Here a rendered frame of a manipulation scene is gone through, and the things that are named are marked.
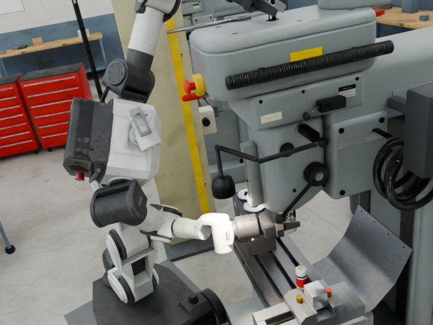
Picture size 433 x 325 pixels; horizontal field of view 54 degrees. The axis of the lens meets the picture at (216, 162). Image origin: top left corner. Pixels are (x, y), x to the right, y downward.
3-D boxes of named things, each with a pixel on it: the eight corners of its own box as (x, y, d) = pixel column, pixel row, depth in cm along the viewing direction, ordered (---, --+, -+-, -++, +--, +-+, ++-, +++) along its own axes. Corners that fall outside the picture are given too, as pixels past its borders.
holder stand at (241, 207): (249, 256, 176) (243, 216, 167) (236, 227, 195) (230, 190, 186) (277, 249, 177) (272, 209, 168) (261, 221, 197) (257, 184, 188)
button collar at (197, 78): (199, 98, 114) (195, 77, 111) (194, 93, 119) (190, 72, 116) (206, 97, 114) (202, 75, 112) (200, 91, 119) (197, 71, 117)
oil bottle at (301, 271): (299, 291, 154) (298, 267, 149) (294, 284, 158) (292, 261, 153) (309, 288, 155) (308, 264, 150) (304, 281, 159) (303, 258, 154)
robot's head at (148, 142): (137, 155, 132) (145, 147, 124) (124, 126, 132) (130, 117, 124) (156, 147, 135) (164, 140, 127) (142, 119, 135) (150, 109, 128)
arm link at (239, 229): (245, 218, 137) (210, 225, 137) (250, 250, 139) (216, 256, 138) (241, 209, 148) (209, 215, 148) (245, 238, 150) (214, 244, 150)
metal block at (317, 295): (313, 311, 134) (312, 297, 132) (304, 298, 140) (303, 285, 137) (327, 305, 135) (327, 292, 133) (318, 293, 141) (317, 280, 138)
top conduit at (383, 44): (230, 92, 101) (228, 78, 99) (225, 88, 104) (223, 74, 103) (394, 54, 109) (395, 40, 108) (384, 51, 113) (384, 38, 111)
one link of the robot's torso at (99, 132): (55, 197, 151) (63, 178, 119) (67, 109, 160) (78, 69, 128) (136, 206, 162) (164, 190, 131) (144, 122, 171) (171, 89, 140)
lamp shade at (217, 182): (207, 194, 128) (204, 177, 126) (224, 184, 132) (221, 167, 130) (223, 202, 123) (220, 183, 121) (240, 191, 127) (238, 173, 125)
